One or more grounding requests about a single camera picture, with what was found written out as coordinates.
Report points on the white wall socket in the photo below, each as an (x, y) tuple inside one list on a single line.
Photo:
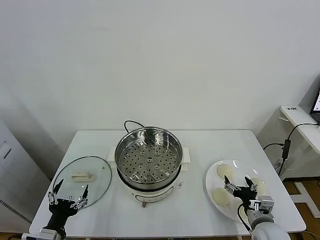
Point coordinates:
[(277, 165)]

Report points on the white side desk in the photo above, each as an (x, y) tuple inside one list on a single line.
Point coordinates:
[(300, 117)]

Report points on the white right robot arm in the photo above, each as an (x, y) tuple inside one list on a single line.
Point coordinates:
[(270, 231)]

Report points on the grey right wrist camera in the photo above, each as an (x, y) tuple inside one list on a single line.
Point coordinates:
[(266, 203)]

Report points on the white cabinet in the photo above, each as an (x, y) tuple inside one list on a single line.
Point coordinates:
[(15, 162)]

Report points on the large white plate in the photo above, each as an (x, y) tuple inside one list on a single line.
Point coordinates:
[(212, 180)]

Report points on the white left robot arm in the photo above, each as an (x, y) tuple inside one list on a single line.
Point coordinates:
[(47, 232)]

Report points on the black laptop screen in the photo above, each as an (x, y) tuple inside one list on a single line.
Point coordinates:
[(316, 107)]

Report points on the round glass pot lid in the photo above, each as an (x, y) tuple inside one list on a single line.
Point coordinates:
[(95, 175)]

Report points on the white electric cooking pot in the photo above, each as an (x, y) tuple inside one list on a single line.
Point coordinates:
[(155, 197)]

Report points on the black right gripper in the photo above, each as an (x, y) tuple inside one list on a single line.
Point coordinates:
[(246, 197)]

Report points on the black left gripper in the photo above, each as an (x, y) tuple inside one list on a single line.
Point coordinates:
[(61, 210)]

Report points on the stainless steel steamer basket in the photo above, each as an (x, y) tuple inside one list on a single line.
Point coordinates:
[(162, 170)]

